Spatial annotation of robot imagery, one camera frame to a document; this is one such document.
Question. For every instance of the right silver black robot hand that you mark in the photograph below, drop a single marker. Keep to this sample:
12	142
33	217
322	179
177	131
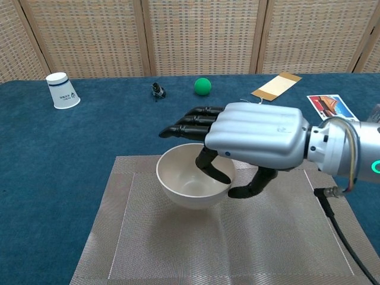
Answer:
255	133

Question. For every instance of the white bowl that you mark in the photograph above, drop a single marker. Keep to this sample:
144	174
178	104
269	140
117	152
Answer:
184	178

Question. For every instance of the beige woven placemat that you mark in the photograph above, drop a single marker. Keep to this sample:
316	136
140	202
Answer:
207	243

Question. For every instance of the cream bookmark with tassel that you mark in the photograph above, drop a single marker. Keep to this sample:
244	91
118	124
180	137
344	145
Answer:
277	86

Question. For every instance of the green ball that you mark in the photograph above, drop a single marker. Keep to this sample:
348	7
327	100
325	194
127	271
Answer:
202	86

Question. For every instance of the picture postcard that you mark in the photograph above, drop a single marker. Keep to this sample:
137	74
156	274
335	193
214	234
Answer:
329	105

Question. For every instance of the small black clip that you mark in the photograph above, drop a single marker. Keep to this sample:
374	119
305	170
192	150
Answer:
158	90

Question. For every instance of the bamboo folding screen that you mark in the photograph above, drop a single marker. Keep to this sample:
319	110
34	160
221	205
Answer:
202	35

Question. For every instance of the white paper cup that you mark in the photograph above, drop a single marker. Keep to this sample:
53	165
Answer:
63	93

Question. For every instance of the blue table cloth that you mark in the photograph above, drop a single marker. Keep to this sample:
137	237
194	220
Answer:
59	178

